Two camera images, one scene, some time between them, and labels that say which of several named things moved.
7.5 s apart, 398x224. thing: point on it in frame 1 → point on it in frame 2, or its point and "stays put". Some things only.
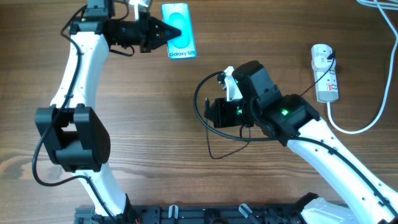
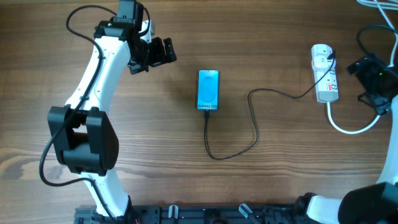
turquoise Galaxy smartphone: (181, 46) → (208, 91)
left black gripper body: (143, 32) → (152, 55)
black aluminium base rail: (194, 214) stays put
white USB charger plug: (321, 61) stays put
